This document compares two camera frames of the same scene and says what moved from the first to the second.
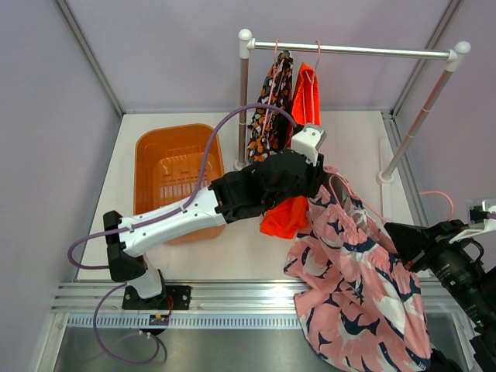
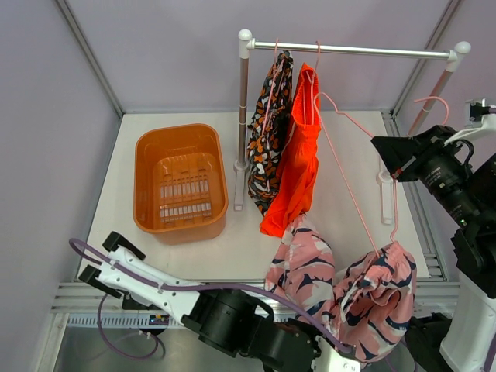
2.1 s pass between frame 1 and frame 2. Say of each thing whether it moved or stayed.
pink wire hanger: moved
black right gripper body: moved
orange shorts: stayed
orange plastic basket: stayed
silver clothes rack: stayed
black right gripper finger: moved
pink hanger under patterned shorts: stayed
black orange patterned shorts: stayed
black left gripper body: moved
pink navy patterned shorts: moved
